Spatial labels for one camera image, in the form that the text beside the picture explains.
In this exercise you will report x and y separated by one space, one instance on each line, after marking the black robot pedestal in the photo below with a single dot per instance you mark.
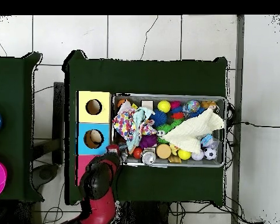
142 214

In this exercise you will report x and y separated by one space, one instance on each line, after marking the cream knitted cloth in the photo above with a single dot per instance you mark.
193 130

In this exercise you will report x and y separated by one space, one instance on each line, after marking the dark green table cloth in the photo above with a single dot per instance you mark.
142 77
14 81

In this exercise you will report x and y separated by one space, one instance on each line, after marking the crushed silver metal can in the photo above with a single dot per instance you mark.
148 157

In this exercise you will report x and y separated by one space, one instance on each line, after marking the colourful spotted cloth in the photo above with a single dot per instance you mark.
124 124

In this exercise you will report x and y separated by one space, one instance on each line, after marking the light teal cloth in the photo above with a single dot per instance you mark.
137 121

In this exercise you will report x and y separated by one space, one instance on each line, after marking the globe print ball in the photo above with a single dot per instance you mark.
193 105

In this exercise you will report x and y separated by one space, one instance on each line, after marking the wooden box with three holes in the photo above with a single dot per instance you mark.
102 112

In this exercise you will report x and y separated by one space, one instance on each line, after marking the yellow ball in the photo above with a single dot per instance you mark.
164 106

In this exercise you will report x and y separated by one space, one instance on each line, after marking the blue spiky ball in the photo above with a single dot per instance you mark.
197 112
158 117

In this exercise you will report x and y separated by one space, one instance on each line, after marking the black stand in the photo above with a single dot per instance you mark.
58 116

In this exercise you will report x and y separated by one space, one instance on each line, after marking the shallow clear mesh bin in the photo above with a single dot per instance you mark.
135 99

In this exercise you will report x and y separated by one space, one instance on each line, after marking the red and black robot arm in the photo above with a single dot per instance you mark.
100 210

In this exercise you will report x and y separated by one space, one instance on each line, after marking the black and white soccer ball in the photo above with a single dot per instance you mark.
210 153

